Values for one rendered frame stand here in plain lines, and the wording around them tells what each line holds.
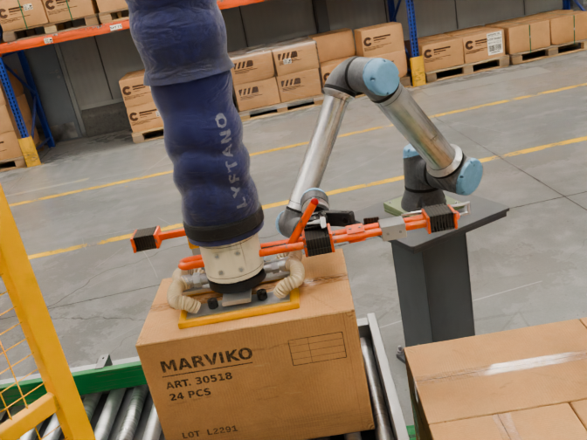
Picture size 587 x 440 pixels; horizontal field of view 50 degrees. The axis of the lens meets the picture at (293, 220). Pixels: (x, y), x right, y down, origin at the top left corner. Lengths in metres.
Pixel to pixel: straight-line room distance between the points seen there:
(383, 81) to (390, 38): 7.00
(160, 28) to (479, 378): 1.37
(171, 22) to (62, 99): 8.89
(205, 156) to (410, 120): 0.88
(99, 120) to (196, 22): 8.76
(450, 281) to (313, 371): 1.18
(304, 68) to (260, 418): 7.31
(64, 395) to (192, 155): 0.65
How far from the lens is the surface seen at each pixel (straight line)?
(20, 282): 1.48
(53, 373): 1.57
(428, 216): 1.82
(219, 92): 1.64
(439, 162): 2.45
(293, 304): 1.75
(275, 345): 1.75
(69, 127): 10.50
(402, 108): 2.23
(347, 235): 1.80
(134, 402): 2.32
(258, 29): 10.13
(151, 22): 1.60
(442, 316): 2.88
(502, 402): 2.01
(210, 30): 1.61
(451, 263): 2.80
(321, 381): 1.82
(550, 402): 2.01
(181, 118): 1.63
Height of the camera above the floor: 1.80
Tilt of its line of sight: 21 degrees down
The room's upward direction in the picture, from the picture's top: 11 degrees counter-clockwise
